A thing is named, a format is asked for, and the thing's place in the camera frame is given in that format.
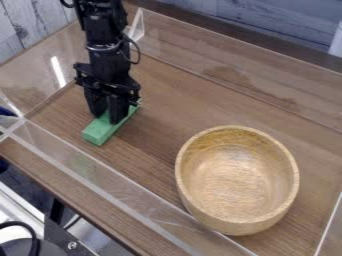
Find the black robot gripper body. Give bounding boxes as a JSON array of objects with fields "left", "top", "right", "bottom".
[{"left": 73, "top": 44, "right": 143, "bottom": 108}]

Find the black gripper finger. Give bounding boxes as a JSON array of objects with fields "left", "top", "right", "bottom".
[
  {"left": 85, "top": 88, "right": 107, "bottom": 118},
  {"left": 109, "top": 95, "right": 130, "bottom": 124}
]

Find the green rectangular block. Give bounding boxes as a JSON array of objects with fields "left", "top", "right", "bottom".
[{"left": 82, "top": 101, "right": 142, "bottom": 146}]

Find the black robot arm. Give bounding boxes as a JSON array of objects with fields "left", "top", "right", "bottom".
[{"left": 59, "top": 0, "right": 141, "bottom": 124}]

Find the light brown wooden bowl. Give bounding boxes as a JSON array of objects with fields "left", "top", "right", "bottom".
[{"left": 175, "top": 125, "right": 300, "bottom": 236}]

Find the black table leg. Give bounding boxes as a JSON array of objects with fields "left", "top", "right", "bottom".
[{"left": 50, "top": 199, "right": 66, "bottom": 225}]

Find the clear acrylic tray enclosure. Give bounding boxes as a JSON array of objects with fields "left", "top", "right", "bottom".
[{"left": 0, "top": 1, "right": 342, "bottom": 256}]

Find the black metal bracket with screw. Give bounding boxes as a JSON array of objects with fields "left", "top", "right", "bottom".
[{"left": 40, "top": 218, "right": 99, "bottom": 256}]

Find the black cable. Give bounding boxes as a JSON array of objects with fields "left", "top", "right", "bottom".
[{"left": 0, "top": 220, "right": 43, "bottom": 256}]

